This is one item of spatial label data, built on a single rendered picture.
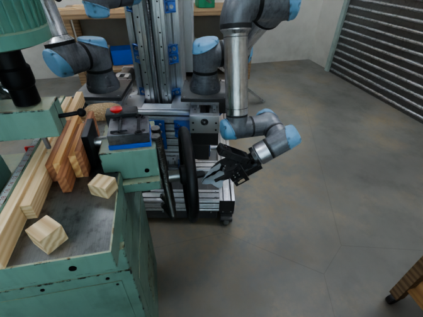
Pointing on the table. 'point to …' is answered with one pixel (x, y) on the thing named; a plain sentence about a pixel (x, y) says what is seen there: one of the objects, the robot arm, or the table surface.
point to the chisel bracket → (31, 120)
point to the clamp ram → (91, 141)
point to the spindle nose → (18, 79)
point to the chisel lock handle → (73, 113)
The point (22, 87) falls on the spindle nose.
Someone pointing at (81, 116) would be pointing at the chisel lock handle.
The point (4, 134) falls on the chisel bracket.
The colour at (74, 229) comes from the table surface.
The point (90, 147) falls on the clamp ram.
